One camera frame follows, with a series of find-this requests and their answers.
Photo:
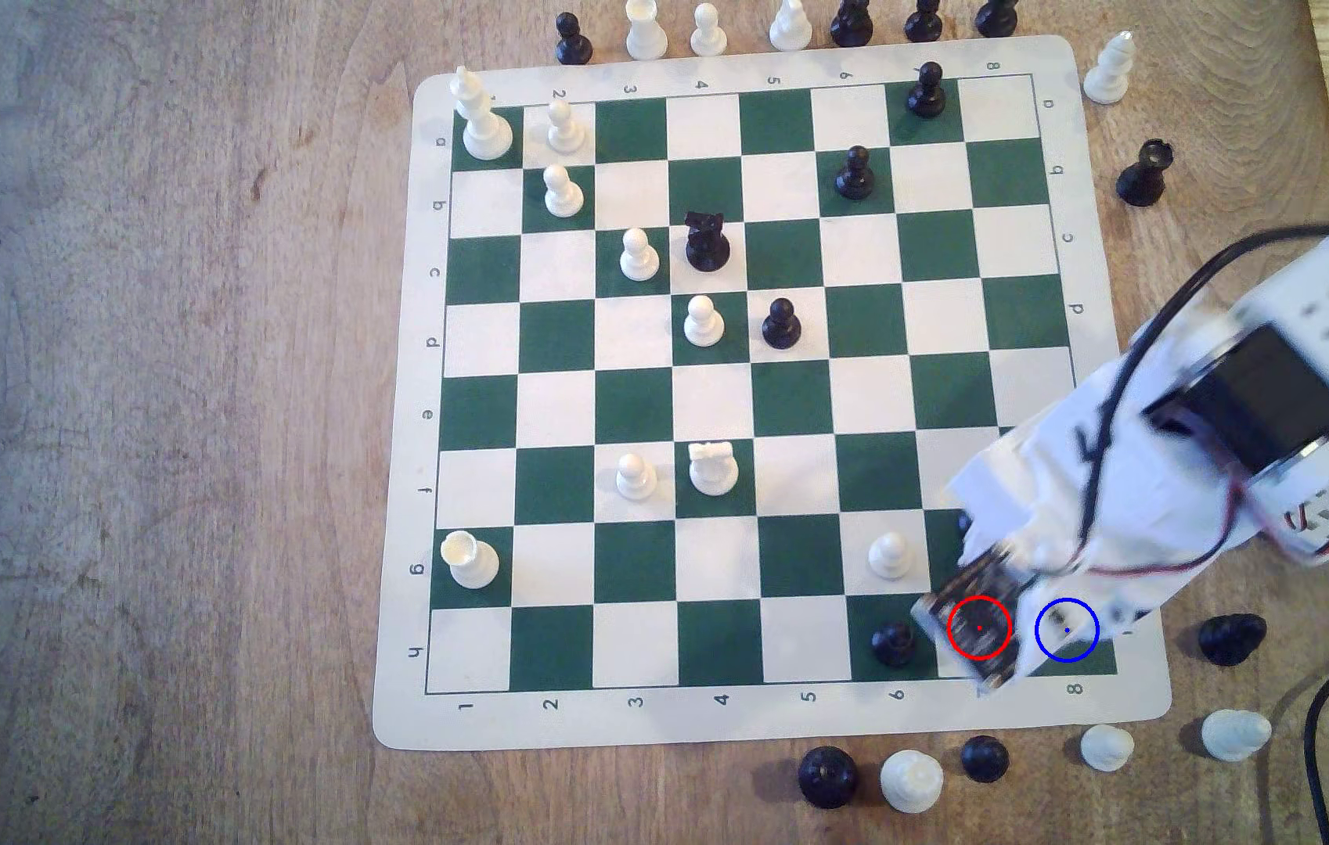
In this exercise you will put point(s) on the white pawn chess piece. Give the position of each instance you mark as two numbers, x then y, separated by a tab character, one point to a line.
635	478
889	556
708	32
562	194
1106	748
703	322
639	256
565	129

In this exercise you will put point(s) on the black knight chess piece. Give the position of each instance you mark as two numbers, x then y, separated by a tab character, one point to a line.
1230	638
707	244

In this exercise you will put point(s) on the white knight chess piece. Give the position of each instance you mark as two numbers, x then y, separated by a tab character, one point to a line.
1235	735

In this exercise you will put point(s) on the white queen chess piece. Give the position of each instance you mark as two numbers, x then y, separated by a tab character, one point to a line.
911	782

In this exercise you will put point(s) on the black rook chess piece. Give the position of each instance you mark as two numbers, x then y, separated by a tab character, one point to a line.
1142	176

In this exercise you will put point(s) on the green white chess mat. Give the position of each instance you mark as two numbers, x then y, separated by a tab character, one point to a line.
712	405

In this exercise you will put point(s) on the black queen chess piece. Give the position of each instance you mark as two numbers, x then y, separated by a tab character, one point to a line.
828	777

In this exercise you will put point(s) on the white bishop chess piece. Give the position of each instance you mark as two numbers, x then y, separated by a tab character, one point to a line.
1108	70
790	26

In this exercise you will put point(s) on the black bishop chess piece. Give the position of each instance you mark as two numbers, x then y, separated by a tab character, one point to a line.
851	24

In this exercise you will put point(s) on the white king chess piece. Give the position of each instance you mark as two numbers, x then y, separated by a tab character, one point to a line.
484	123

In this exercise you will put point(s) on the white rook on f4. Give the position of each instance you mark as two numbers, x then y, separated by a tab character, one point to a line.
713	469

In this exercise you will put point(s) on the gripper camera circuit board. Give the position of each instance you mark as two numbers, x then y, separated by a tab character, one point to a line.
970	593

